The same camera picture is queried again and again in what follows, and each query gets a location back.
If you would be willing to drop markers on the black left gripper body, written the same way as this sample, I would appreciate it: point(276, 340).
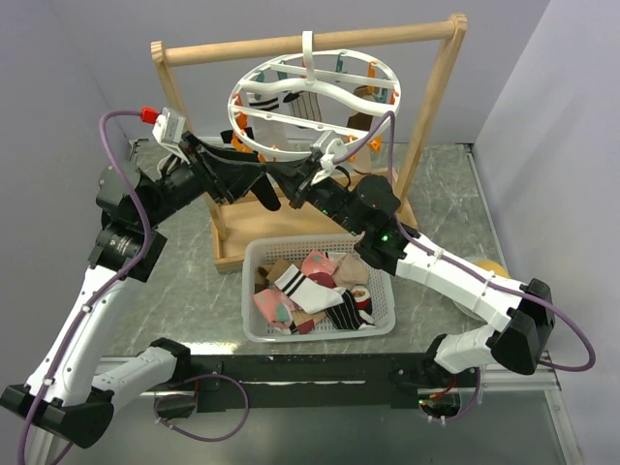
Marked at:
point(185, 182)

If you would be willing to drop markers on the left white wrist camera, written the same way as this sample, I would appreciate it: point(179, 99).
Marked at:
point(168, 129)

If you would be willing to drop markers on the aluminium rail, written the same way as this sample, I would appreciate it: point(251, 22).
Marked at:
point(518, 378)

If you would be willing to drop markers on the red santa sock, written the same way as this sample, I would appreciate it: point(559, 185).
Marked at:
point(363, 299)

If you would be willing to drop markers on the black white striped sock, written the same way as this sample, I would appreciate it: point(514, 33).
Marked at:
point(304, 105)

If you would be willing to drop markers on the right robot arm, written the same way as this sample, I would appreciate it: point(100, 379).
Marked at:
point(517, 319)

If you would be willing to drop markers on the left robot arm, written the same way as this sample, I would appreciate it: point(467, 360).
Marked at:
point(64, 396)

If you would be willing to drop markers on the black sock white stripes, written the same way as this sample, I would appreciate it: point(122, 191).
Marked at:
point(262, 189)

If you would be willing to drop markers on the yellow dish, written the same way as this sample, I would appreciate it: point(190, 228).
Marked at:
point(492, 267)

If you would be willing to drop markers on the beige folded sock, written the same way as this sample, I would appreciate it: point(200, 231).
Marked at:
point(350, 272)

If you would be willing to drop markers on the tan brown sock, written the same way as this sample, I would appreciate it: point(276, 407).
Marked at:
point(267, 274)

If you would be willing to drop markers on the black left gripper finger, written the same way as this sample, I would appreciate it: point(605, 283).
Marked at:
point(221, 154)
point(237, 180)

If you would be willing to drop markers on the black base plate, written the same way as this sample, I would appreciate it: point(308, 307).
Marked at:
point(217, 394)

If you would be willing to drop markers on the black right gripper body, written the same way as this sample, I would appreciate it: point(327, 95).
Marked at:
point(329, 197)

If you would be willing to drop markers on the pink sock left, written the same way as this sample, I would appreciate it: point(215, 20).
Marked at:
point(274, 307)

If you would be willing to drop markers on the white round clip hanger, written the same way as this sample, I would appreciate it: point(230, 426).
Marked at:
point(338, 91)

